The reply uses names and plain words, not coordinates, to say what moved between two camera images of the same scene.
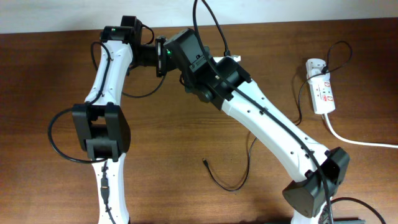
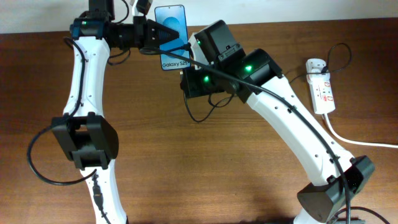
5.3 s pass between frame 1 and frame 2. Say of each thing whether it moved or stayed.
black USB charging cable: moved
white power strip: stayed
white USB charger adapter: stayed
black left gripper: moved
